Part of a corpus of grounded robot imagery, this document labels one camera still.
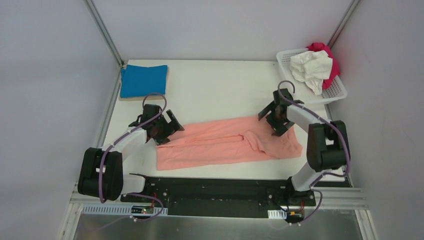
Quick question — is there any folded blue t shirt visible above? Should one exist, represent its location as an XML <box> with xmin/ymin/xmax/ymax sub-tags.
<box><xmin>119</xmin><ymin>65</ymin><xmax>169</xmax><ymax>99</ymax></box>

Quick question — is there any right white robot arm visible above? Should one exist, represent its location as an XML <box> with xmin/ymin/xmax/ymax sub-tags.
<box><xmin>258</xmin><ymin>88</ymin><xmax>350</xmax><ymax>202</ymax></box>

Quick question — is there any aluminium frame rail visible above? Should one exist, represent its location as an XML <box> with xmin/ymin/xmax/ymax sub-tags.
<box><xmin>84</xmin><ymin>0</ymin><xmax>125</xmax><ymax>68</ymax></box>

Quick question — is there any right electronics board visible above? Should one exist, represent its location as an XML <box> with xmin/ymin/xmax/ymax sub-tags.
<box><xmin>285</xmin><ymin>206</ymin><xmax>305</xmax><ymax>224</ymax></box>

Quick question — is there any magenta red t shirt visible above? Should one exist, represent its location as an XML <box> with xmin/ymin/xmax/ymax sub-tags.
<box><xmin>307</xmin><ymin>42</ymin><xmax>340</xmax><ymax>90</ymax></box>

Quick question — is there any salmon pink t shirt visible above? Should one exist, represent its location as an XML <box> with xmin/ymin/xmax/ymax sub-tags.
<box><xmin>156</xmin><ymin>116</ymin><xmax>303</xmax><ymax>171</ymax></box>

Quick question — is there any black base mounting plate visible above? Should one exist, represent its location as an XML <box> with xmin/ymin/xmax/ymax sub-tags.
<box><xmin>120</xmin><ymin>177</ymin><xmax>316</xmax><ymax>219</ymax></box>

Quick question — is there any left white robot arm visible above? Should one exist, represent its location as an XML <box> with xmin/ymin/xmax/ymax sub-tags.
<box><xmin>77</xmin><ymin>104</ymin><xmax>184</xmax><ymax>203</ymax></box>

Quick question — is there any crumpled white t shirt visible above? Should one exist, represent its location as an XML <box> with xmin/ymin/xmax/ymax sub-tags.
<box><xmin>289</xmin><ymin>50</ymin><xmax>334</xmax><ymax>95</ymax></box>

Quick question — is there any electronics board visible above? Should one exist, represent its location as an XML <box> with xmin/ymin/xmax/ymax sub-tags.
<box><xmin>131</xmin><ymin>205</ymin><xmax>154</xmax><ymax>215</ymax></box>
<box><xmin>285</xmin><ymin>206</ymin><xmax>305</xmax><ymax>224</ymax></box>

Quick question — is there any white plastic basket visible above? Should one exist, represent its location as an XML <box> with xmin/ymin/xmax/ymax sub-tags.
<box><xmin>276</xmin><ymin>48</ymin><xmax>348</xmax><ymax>105</ymax></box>

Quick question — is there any left electronics board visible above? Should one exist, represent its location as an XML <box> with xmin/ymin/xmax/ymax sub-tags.
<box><xmin>131</xmin><ymin>205</ymin><xmax>154</xmax><ymax>215</ymax></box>

